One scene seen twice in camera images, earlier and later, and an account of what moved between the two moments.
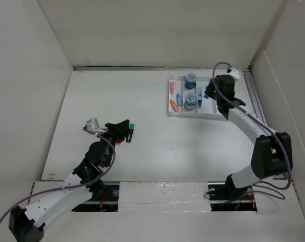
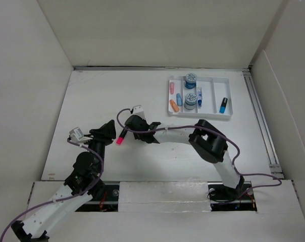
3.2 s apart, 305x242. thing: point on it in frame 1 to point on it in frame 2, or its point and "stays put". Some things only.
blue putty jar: [190, 80] stays put
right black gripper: [208, 89] to [137, 135]
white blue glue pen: [199, 96] stays put
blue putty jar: [190, 101] stays put
